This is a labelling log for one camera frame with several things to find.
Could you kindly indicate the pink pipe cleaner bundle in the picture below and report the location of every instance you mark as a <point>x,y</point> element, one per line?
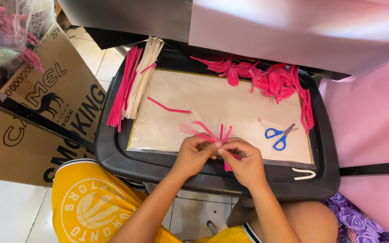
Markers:
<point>220,135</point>

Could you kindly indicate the single pink pipe cleaner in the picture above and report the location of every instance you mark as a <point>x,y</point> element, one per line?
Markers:
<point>167,108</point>

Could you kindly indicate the bent white pipe cleaner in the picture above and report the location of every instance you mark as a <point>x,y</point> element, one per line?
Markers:
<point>304,173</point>

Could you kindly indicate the person's right hand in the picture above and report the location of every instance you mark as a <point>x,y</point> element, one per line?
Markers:
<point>245,162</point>

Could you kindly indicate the row of pink pipe cleaners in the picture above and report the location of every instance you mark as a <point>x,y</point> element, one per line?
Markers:
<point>123,87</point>

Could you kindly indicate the brown cardboard carton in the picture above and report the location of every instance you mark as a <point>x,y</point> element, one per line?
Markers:
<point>46,111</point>

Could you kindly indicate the purple artificial roses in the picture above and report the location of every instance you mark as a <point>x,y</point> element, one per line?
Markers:
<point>356,222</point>

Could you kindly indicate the pink wrapping paper sheet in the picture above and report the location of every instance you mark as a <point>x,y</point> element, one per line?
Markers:
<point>373,141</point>

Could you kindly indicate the row of white pipe cleaners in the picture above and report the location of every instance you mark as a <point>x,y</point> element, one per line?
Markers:
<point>142,79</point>

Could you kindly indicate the black metal bar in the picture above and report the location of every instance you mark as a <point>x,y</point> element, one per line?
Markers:
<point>373,168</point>

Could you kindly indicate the cream paper sheet in plastic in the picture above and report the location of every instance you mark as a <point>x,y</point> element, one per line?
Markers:
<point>221,101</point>

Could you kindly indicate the short pink pipe cleaner piece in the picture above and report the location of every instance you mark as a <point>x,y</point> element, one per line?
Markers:
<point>148,68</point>

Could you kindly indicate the black plastic tray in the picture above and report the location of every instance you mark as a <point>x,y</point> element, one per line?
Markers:
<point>120,148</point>

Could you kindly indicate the person's left hand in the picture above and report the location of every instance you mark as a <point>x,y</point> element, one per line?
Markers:
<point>189,157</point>

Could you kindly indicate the wrapped dried flower bouquets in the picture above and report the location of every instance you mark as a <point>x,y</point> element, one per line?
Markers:
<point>5,33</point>

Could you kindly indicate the yellow basketball shorts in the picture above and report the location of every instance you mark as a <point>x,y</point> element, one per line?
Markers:
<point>96,206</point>

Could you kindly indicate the heap of pink looped petals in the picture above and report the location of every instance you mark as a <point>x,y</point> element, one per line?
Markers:
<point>272,81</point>

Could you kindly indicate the grey wrapping paper roll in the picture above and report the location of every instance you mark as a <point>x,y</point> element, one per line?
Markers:
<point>127,17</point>

